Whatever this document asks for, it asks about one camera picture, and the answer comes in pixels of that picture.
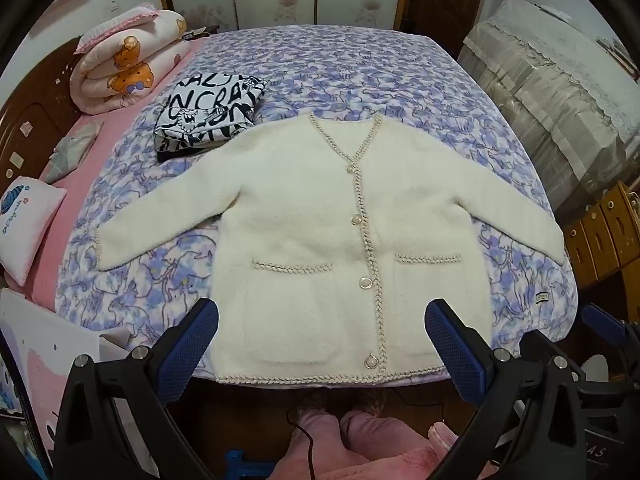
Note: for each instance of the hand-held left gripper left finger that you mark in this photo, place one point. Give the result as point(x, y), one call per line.
point(185, 352)

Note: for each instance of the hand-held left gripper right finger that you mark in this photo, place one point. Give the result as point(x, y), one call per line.
point(455, 352)

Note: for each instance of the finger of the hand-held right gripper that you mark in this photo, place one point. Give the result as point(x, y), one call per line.
point(602, 320)

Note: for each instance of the cream fuzzy cardigan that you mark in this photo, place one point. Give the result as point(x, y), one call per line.
point(310, 220)

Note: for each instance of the wooden chair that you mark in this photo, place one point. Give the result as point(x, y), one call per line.
point(600, 230)

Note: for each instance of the person's right leg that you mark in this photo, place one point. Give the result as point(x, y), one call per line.
point(380, 440)

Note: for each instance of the person's leg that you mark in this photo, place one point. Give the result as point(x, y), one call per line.
point(310, 440)
point(380, 440)

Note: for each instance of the blue object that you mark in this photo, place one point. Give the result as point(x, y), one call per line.
point(245, 462)

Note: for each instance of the person's left leg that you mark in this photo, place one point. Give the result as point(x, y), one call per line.
point(310, 440)

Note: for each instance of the white and pink board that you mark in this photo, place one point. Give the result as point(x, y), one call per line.
point(30, 360)

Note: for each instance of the small white and pink pillow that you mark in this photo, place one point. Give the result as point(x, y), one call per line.
point(25, 220)

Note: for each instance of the beige covered furniture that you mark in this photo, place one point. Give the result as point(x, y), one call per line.
point(560, 110)

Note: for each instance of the pink bedsheet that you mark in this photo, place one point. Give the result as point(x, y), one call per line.
point(95, 155)

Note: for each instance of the grey cloth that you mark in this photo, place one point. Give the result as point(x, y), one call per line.
point(70, 147)

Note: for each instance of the black and white printed garment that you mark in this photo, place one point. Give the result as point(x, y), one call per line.
point(210, 110)

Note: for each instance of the brown wooden headboard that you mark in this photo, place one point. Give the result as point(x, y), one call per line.
point(30, 110)

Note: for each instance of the rolled pink bear-print quilt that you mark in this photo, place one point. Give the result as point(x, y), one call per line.
point(130, 70)

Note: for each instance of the white lace cover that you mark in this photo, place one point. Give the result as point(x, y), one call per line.
point(550, 35)

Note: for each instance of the purple cat-print blanket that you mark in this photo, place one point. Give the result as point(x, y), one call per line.
point(350, 70)

